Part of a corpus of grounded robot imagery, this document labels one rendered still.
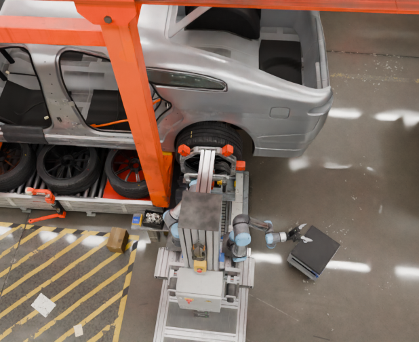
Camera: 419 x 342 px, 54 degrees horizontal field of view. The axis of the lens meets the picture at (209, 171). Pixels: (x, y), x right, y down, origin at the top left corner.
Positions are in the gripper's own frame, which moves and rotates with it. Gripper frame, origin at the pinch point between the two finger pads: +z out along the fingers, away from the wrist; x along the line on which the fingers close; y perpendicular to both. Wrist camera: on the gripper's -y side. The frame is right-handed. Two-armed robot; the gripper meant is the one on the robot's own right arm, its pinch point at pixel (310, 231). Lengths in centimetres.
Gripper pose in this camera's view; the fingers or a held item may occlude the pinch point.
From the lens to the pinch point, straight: 340.5
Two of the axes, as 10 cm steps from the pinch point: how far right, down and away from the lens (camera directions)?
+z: 9.9, -1.3, 0.7
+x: 1.4, 7.8, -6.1
